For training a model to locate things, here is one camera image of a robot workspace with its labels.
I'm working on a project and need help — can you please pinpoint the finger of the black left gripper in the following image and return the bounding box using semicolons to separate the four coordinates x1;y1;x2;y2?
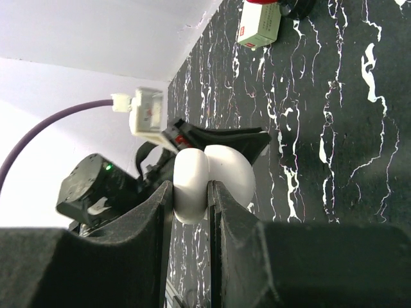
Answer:
166;118;272;164

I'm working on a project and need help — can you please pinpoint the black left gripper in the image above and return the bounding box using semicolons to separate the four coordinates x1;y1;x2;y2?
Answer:
56;142;176;231

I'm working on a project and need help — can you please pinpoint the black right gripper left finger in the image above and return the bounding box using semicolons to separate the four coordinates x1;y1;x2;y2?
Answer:
1;181;173;307

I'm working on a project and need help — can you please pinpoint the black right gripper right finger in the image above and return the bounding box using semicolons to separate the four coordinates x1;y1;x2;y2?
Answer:
207;181;410;307

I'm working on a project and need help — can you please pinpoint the white earbud charging case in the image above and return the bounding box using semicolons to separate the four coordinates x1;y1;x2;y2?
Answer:
172;144;257;225

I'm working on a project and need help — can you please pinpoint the green white cardboard box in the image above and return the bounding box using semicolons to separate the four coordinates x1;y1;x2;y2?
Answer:
237;1;281;49

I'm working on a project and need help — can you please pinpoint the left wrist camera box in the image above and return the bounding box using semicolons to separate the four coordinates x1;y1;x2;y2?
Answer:
111;87;177;153

